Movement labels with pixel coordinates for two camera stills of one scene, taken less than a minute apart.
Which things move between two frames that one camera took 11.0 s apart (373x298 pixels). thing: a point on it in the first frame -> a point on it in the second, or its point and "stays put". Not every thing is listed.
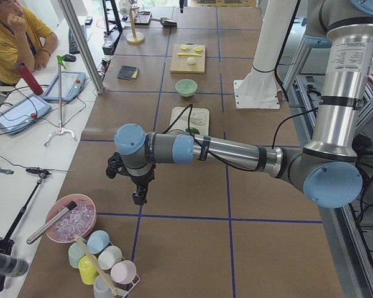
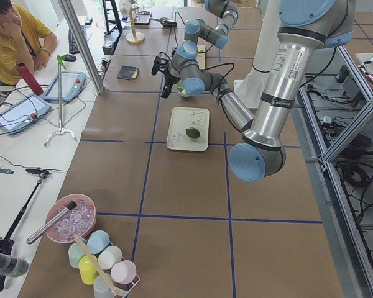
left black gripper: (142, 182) -> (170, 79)
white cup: (109, 257) stays put
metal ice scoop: (70, 207) stays put
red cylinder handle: (30, 79) stays put
